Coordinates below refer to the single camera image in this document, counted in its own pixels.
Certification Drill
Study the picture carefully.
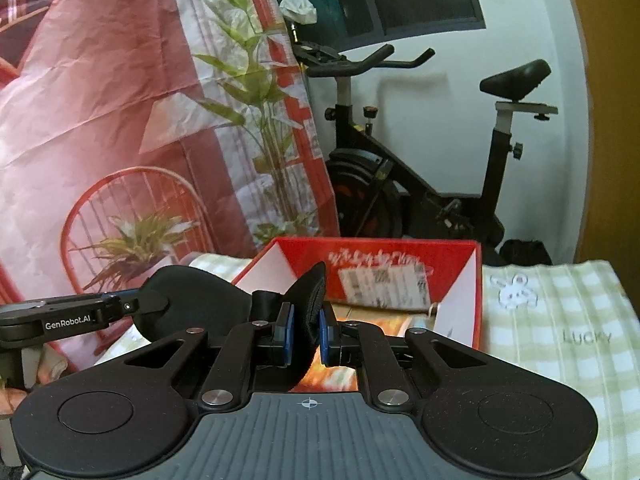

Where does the orange floral cloth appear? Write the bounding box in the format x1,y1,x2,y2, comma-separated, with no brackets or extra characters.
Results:
292,304,435,393

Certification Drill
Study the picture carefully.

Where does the black eye mask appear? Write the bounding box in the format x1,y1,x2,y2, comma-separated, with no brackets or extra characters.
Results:
132,262,326,391

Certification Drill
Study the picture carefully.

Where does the white shipping label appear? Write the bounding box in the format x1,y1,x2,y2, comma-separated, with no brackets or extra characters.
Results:
337,263,432,311

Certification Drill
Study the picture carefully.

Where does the red cardboard box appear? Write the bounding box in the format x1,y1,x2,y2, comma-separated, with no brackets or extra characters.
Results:
233,237,482,349

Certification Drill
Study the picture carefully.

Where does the black exercise bike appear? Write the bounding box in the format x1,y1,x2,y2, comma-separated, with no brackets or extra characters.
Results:
292,41,560,266

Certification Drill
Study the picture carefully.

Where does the red printed backdrop curtain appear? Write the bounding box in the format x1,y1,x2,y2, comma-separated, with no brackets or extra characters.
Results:
1,0,338,304

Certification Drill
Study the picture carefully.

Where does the green checkered bunny blanket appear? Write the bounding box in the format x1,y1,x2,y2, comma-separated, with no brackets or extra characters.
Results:
94,251,640,480

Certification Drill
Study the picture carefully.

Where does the wooden door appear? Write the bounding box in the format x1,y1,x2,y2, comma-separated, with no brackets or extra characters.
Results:
573,0,639,307

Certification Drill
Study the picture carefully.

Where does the white plastic bag on handlebar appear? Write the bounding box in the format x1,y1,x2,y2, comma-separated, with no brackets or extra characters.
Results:
279,0,318,25

